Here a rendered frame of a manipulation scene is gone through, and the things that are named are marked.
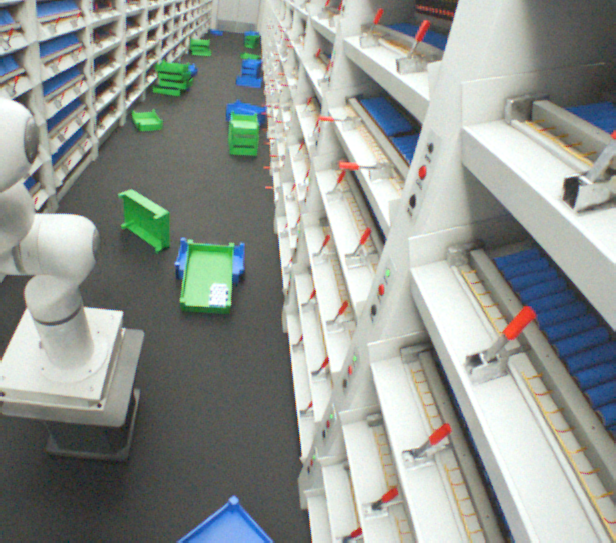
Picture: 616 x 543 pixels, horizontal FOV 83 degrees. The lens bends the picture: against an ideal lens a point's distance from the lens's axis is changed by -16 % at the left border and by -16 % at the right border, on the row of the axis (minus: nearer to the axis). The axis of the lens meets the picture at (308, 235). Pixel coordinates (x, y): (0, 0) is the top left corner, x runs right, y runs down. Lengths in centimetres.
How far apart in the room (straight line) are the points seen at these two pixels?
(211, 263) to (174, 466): 88
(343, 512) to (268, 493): 37
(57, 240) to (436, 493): 73
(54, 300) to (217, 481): 71
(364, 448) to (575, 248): 59
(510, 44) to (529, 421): 38
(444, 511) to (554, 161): 43
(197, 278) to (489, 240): 138
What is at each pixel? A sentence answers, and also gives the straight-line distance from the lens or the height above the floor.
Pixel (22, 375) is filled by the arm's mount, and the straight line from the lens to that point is 114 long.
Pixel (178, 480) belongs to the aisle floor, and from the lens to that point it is 130.
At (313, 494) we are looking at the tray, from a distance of 117.
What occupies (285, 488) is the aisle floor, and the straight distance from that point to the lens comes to 130.
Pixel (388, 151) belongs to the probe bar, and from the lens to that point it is 80.
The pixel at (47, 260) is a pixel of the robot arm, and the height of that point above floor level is 72.
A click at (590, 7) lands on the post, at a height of 127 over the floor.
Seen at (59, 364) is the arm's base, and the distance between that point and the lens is 109.
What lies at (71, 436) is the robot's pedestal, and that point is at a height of 12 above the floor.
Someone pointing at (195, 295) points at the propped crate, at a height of 3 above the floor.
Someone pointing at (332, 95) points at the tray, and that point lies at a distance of 115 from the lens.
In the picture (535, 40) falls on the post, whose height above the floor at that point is 121.
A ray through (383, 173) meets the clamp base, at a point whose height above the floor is 92.
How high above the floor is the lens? 120
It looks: 33 degrees down
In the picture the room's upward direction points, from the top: 12 degrees clockwise
